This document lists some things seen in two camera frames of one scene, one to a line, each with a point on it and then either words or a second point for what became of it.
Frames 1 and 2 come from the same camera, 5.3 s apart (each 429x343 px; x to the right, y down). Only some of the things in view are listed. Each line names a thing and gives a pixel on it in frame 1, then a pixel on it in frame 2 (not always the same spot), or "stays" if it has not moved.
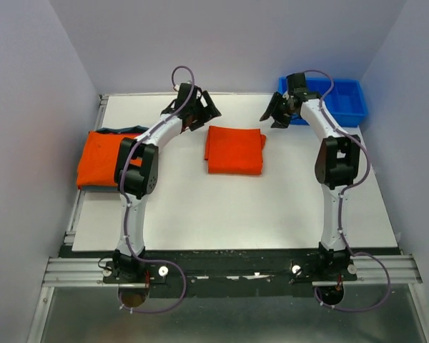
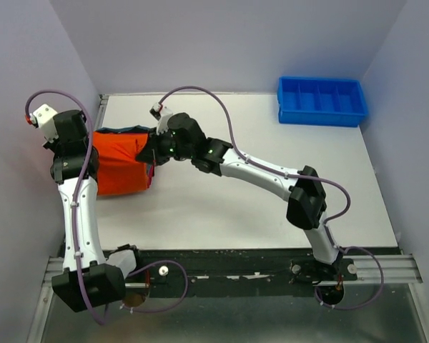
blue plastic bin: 345,103 stays
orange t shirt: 234,151 to 119,169
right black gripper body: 286,100 to 164,147
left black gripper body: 195,111 to 54,146
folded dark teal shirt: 131,130 stays
